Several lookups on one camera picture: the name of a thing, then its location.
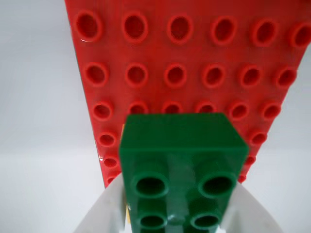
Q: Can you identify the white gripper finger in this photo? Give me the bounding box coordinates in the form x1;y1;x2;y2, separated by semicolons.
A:
218;181;283;233
72;171;128;233

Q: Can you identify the large green lego brick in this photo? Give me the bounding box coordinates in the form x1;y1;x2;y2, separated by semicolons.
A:
118;113;250;233

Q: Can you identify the red lego baseplate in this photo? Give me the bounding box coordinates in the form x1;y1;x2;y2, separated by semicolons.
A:
64;0;311;190

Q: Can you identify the yellow lego brick brick-wall print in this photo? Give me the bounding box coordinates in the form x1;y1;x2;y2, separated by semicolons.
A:
121;123;133;225

